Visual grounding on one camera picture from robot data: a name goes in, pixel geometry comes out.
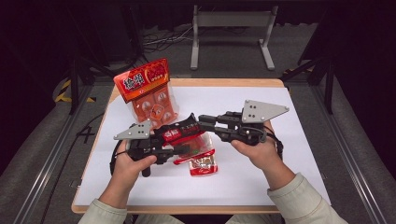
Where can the grey metal stand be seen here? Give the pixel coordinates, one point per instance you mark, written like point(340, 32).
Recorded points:
point(232, 19)

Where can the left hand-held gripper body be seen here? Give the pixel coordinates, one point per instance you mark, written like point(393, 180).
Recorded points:
point(137, 132)

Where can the black angled stand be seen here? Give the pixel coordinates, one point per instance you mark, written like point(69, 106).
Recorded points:
point(328, 81)

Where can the black and red snack packet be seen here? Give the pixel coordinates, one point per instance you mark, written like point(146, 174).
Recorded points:
point(174, 134)

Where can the large orange snack packet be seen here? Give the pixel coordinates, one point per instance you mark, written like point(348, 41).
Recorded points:
point(140, 81)

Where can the yellow and black floor tape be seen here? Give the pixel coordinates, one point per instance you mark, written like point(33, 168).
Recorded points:
point(63, 93)

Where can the person's left hand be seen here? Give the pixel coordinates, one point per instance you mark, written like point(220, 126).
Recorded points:
point(124, 174)

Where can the person's right hand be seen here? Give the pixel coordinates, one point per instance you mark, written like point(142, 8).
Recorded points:
point(264, 158)

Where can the aluminium floor rail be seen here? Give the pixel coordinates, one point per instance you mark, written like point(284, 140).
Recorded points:
point(49, 161)
point(345, 149)

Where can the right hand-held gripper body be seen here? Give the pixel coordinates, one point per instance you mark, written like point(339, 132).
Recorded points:
point(261, 110)

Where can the black tripod stand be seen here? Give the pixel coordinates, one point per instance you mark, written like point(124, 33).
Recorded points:
point(74, 84)

